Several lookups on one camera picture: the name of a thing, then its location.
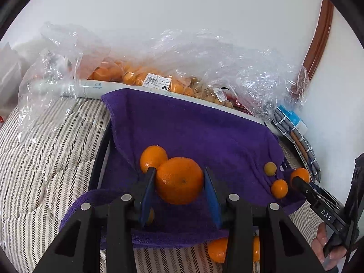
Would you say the grey checked folded cloth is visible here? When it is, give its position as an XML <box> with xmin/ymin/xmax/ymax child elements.
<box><xmin>272</xmin><ymin>107</ymin><xmax>321</xmax><ymax>182</ymax></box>

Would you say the white plastic tube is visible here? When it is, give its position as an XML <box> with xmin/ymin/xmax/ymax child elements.
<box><xmin>31</xmin><ymin>80</ymin><xmax>270</xmax><ymax>133</ymax></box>

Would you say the orange fruit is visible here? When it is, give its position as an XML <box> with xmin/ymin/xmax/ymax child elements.
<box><xmin>139</xmin><ymin>145</ymin><xmax>168</xmax><ymax>173</ymax></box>
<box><xmin>155</xmin><ymin>157</ymin><xmax>204</xmax><ymax>205</ymax></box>
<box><xmin>289</xmin><ymin>168</ymin><xmax>310</xmax><ymax>188</ymax></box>
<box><xmin>253</xmin><ymin>235</ymin><xmax>260</xmax><ymax>262</ymax></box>
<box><xmin>146</xmin><ymin>208</ymin><xmax>155</xmax><ymax>224</ymax></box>
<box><xmin>207</xmin><ymin>237</ymin><xmax>228</xmax><ymax>264</ymax></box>

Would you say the person's right hand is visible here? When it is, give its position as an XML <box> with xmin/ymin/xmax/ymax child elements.
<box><xmin>311</xmin><ymin>222</ymin><xmax>349</xmax><ymax>271</ymax></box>

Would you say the brown wooden door frame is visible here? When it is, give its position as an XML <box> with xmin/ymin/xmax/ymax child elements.
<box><xmin>303</xmin><ymin>0</ymin><xmax>334</xmax><ymax>80</ymax></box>

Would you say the green-yellow small fruit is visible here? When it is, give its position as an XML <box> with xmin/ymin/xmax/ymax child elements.
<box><xmin>263</xmin><ymin>162</ymin><xmax>277</xmax><ymax>177</ymax></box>

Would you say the purple towel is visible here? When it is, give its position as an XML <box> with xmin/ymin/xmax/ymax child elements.
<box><xmin>59</xmin><ymin>89</ymin><xmax>305</xmax><ymax>248</ymax></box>

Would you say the clear bag of oranges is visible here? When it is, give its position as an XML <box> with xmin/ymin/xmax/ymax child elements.
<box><xmin>88</xmin><ymin>58</ymin><xmax>233</xmax><ymax>108</ymax></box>

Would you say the small orange kumquat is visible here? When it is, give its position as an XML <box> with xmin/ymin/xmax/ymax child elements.
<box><xmin>271</xmin><ymin>179</ymin><xmax>288</xmax><ymax>200</ymax></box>

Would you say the blue white box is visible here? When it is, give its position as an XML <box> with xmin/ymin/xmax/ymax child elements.
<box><xmin>278</xmin><ymin>105</ymin><xmax>308</xmax><ymax>136</ymax></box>

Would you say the white plastic bag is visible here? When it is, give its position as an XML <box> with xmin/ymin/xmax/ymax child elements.
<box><xmin>1</xmin><ymin>43</ymin><xmax>26</xmax><ymax>117</ymax></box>

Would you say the crumpled clear plastic bag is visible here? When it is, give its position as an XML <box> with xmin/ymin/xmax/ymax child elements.
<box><xmin>150</xmin><ymin>29</ymin><xmax>309</xmax><ymax>121</ymax></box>

